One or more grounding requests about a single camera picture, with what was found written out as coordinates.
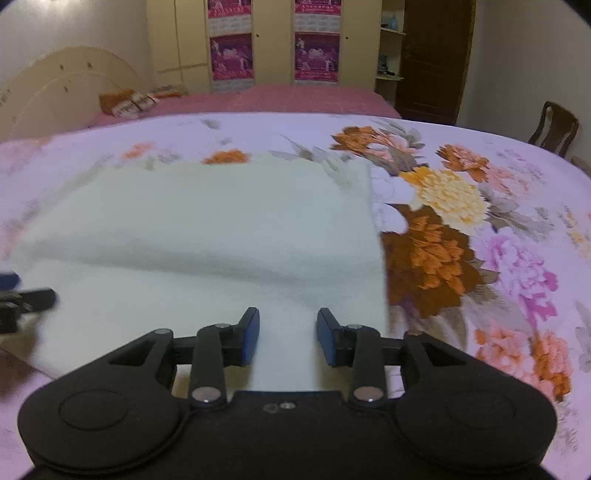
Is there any cream wooden wardrobe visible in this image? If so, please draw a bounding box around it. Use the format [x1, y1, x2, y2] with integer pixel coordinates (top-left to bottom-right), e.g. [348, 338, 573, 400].
[147, 0, 384, 93]

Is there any cream corner shelf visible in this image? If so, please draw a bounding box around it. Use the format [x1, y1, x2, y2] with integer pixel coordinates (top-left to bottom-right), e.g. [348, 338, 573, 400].
[376, 0, 407, 107]

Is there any pale green knitted sweater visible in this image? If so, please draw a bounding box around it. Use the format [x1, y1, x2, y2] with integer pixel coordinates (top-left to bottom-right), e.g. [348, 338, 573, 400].
[9, 154, 389, 393]

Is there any dark wooden chair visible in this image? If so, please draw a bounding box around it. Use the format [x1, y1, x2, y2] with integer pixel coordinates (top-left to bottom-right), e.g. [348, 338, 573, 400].
[529, 100, 579, 155]

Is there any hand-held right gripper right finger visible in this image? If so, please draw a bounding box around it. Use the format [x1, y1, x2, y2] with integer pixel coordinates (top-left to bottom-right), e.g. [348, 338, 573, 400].
[316, 308, 465, 411]

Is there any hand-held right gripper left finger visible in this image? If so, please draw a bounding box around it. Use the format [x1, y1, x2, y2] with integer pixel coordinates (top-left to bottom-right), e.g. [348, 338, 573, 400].
[108, 307, 260, 411]

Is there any dark wooden door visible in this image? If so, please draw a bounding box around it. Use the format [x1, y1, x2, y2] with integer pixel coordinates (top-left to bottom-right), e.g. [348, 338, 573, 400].
[397, 0, 476, 125]

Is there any magenta wall poster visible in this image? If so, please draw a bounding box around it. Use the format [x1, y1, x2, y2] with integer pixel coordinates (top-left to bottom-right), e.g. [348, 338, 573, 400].
[294, 0, 343, 31]
[209, 33, 256, 90]
[207, 0, 253, 35]
[294, 31, 341, 84]

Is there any cream round wooden board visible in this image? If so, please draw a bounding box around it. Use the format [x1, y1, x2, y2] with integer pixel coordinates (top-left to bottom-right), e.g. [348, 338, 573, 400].
[7, 71, 125, 139]
[0, 45, 139, 100]

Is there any pink checked bed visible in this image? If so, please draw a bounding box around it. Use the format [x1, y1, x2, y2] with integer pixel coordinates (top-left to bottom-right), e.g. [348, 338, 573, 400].
[88, 84, 402, 128]

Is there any lilac floral bedsheet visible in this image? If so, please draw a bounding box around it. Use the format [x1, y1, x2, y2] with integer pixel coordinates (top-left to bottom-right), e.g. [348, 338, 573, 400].
[0, 113, 591, 480]

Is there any patterned brown cloth bundle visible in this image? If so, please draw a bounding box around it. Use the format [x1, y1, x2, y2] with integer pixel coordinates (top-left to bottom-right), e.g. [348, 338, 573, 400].
[113, 92, 161, 119]

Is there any orange knitted cloth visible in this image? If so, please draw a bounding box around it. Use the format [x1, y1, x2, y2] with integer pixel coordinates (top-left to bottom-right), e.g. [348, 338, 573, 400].
[99, 90, 134, 116]

